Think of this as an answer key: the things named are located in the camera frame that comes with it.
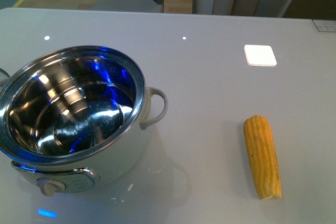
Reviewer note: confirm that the yellow corn cob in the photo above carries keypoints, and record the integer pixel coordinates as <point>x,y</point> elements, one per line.
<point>262,157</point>

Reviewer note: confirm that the white electric cooking pot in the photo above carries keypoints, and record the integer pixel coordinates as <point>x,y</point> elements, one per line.
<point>77,118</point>

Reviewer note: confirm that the table label sticker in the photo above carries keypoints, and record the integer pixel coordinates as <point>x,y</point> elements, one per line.
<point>325,25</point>

